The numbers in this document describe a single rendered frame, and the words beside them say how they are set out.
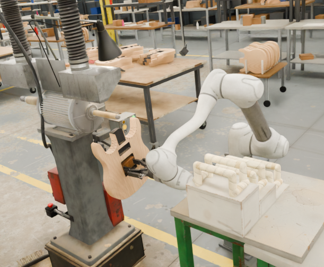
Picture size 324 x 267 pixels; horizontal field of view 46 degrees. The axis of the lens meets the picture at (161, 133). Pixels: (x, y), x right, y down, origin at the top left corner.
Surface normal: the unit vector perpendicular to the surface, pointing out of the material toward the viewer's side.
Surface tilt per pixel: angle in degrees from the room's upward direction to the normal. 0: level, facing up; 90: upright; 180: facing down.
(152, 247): 0
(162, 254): 0
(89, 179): 90
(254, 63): 89
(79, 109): 87
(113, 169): 89
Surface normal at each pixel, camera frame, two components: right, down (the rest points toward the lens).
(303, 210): -0.11, -0.92
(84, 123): 0.70, 0.28
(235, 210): -0.64, 0.36
